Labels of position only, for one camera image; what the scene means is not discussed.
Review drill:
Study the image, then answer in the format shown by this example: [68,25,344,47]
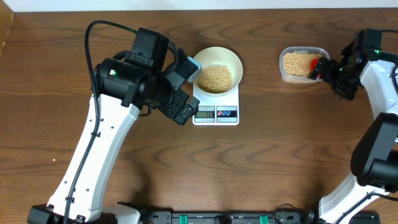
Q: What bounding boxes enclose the red measuring scoop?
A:
[308,58,321,80]

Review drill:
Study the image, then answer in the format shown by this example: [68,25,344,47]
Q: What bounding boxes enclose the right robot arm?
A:
[307,29,397,223]

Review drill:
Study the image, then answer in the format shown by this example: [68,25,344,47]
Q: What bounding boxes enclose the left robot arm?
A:
[27,28,201,223]

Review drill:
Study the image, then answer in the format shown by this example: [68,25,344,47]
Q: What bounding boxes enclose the white digital kitchen scale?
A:
[192,86,239,126]

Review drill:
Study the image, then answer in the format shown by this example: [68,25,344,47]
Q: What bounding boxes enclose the soybeans in bowl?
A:
[197,65,233,94]

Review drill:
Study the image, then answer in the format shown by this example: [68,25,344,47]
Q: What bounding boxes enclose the cream bowl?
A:
[193,47,243,96]

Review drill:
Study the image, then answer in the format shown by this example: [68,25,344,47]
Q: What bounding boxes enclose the soybeans in container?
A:
[282,52,322,77]

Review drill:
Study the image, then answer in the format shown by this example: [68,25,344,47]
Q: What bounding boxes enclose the clear plastic container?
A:
[279,47,330,84]

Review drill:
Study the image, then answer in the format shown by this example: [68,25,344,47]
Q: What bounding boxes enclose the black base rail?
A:
[93,202,382,224]

